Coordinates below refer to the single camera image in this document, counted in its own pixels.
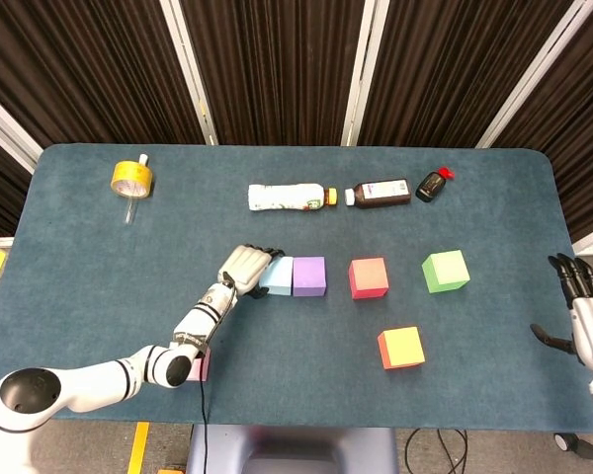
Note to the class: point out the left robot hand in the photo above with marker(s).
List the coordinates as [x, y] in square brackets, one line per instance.
[244, 269]

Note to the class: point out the light blue foam cube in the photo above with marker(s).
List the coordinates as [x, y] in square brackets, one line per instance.
[279, 279]

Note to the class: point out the purple foam cube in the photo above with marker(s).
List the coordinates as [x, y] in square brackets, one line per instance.
[309, 275]

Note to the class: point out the pink foam cube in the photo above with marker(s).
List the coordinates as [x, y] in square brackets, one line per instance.
[203, 368]

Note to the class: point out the red foam cube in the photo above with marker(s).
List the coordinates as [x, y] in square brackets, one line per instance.
[368, 276]

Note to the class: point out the green foam cube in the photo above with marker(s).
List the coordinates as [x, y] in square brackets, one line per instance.
[445, 270]

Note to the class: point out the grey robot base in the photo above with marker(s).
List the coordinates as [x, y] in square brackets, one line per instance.
[296, 444]

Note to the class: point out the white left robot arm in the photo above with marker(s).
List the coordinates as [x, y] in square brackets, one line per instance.
[94, 370]

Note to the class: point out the white labelled drink bottle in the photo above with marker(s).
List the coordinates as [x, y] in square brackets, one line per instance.
[281, 197]

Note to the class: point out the teal felt table mat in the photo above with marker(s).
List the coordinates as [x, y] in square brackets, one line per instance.
[296, 345]

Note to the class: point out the black caster wheel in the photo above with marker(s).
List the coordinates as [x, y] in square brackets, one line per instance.
[565, 441]

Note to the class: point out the clear tube with white cap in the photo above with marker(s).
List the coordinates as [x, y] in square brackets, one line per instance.
[129, 210]

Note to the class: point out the yellow tape roll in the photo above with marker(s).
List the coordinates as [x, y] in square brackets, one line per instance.
[128, 172]

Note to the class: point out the brown medicine bottle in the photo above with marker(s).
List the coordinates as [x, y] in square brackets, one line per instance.
[380, 193]

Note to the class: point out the orange foam cube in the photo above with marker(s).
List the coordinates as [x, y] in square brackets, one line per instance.
[400, 345]

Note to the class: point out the small black bottle red cap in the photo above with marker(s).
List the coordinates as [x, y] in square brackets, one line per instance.
[429, 186]

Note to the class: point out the orange floor marker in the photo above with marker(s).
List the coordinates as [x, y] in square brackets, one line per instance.
[170, 472]

